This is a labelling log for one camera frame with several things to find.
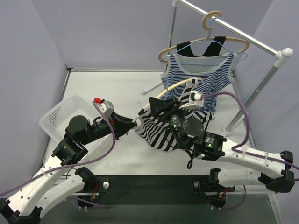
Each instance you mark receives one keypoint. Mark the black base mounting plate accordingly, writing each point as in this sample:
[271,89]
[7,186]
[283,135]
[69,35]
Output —
[152,189]

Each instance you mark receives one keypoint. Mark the tan wooden hanger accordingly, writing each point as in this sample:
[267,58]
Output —
[206,25]

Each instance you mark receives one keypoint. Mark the black white striped tank top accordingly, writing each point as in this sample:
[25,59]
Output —
[156,133]

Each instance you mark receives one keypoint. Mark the white perforated plastic basket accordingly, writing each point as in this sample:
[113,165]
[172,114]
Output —
[55,121]

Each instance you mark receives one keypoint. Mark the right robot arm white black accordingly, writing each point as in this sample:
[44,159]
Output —
[257,167]

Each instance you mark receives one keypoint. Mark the blue white striped tank top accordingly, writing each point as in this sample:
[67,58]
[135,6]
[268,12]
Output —
[213,73]

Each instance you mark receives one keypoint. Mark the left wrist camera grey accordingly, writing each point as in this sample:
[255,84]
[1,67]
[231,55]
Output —
[104,107]

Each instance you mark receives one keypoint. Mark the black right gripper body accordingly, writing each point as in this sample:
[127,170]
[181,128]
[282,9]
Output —
[165,109]

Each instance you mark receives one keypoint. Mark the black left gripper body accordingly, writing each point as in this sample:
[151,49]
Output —
[114,126]

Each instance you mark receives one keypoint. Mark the light blue wire hanger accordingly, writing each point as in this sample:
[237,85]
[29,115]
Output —
[215,42]

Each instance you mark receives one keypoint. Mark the silver clothes rack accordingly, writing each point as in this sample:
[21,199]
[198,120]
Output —
[269,78]

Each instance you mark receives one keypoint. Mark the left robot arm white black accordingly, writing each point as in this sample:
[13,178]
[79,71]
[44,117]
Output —
[65,172]

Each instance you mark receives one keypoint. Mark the cream plastic hanger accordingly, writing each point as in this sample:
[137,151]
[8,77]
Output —
[169,89]

